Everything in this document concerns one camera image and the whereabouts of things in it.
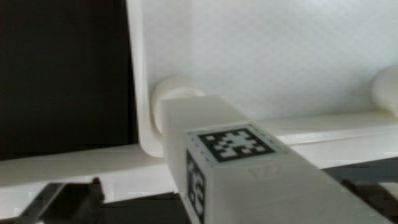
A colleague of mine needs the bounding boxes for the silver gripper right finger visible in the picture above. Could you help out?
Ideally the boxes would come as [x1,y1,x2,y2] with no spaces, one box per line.
[341,179,398,224]

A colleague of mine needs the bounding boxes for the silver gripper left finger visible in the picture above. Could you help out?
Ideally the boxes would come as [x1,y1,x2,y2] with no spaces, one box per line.
[14,178,105,224]

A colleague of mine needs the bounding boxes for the white desk leg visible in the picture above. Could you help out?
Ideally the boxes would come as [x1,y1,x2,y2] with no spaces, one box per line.
[162,96,393,224]

